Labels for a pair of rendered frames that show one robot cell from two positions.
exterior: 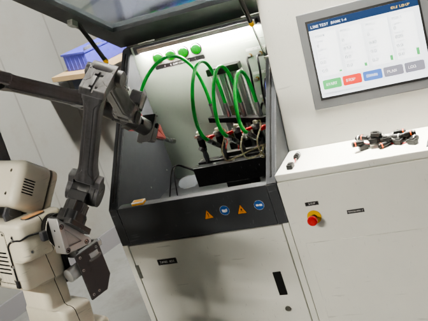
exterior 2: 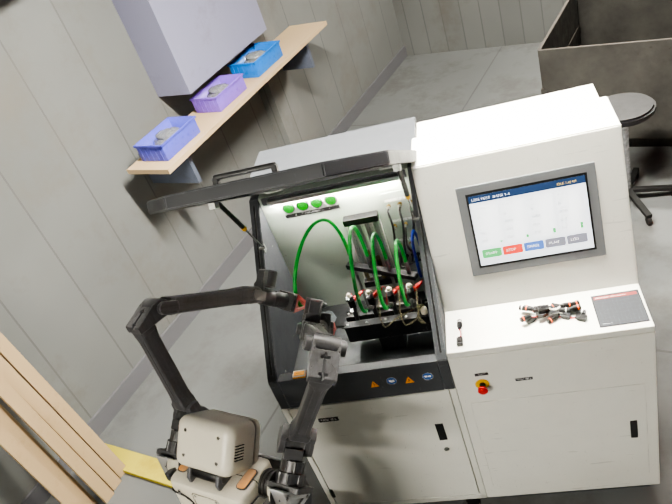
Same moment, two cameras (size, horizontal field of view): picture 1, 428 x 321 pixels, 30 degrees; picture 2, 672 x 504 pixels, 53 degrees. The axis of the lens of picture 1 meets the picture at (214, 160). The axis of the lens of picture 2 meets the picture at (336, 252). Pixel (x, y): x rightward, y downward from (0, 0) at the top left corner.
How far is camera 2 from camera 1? 1.27 m
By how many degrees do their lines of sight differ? 18
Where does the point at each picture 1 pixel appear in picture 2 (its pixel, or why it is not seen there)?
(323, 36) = (485, 209)
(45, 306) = not seen: outside the picture
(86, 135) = (309, 410)
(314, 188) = (486, 363)
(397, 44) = (561, 218)
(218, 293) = (379, 440)
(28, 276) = not seen: outside the picture
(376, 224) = (542, 388)
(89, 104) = (317, 389)
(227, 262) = (390, 418)
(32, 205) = (244, 467)
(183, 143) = (314, 280)
